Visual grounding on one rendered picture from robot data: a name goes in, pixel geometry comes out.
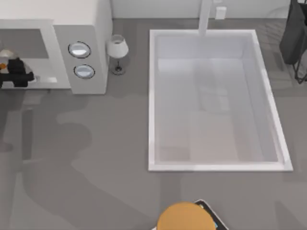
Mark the pale grey rounded box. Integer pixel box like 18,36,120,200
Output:
0,48,34,78

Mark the large round microwave knob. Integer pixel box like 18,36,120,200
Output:
68,41,92,59

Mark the small round microwave knob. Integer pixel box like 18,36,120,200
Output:
73,64,96,79

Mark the pale microwave oven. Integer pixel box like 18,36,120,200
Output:
0,0,113,95

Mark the white stemmed goblet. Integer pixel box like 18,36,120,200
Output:
106,34,130,75

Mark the tall white tap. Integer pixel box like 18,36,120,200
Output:
198,0,216,37

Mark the white sink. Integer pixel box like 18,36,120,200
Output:
148,29,294,172

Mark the small white box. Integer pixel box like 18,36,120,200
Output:
215,6,227,20

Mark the black tablet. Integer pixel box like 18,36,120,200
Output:
193,198,229,230

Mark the black metal rack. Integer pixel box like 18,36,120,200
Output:
279,0,307,84

